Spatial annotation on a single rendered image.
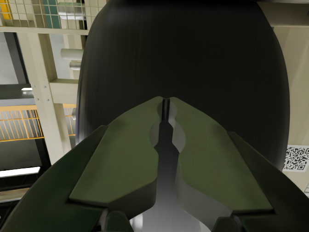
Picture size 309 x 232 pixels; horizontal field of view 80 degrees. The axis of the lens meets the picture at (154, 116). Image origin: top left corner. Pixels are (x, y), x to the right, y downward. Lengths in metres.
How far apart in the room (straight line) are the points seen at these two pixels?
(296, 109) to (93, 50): 0.40
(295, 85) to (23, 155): 12.08
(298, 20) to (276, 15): 0.08
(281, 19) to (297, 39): 0.05
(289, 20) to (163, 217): 0.40
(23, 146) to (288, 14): 11.76
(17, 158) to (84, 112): 12.18
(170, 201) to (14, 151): 11.99
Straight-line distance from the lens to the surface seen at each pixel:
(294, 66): 0.45
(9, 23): 0.97
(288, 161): 0.54
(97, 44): 0.26
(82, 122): 0.25
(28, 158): 12.26
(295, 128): 0.50
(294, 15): 0.45
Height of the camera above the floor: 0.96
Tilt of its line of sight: 26 degrees up
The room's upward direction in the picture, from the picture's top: 178 degrees counter-clockwise
